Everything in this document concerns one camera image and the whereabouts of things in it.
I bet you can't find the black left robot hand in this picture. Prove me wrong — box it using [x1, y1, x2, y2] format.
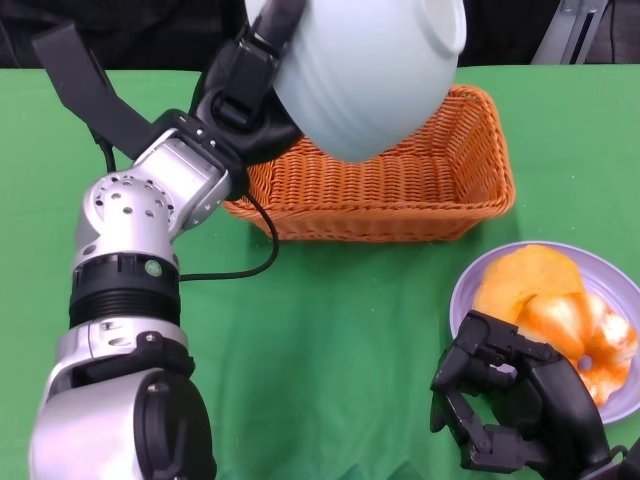
[188, 0, 307, 167]

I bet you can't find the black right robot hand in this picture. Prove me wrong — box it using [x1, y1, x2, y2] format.
[429, 309, 614, 474]

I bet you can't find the pumpkin-shaped orange bread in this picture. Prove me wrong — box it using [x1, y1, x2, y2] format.
[519, 292, 639, 406]

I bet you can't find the white round bowl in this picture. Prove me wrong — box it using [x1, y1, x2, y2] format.
[272, 0, 467, 162]

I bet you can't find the round orange-white bread bun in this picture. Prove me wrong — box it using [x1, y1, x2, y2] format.
[472, 244, 585, 351]

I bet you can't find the white round plate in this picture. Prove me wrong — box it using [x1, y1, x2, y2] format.
[448, 241, 640, 426]

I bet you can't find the orange wicker basket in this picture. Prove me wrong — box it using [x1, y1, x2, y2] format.
[222, 84, 516, 244]

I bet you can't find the black backdrop cloth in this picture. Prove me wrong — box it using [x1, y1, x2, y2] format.
[0, 0, 559, 76]

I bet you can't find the green tablecloth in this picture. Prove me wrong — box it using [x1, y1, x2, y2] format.
[0, 64, 640, 480]

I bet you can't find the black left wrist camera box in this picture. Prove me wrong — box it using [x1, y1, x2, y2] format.
[30, 22, 176, 161]

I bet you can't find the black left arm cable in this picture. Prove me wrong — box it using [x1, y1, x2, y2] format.
[92, 129, 280, 282]

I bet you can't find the grey metal frame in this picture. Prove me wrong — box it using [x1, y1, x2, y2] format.
[529, 0, 614, 66]

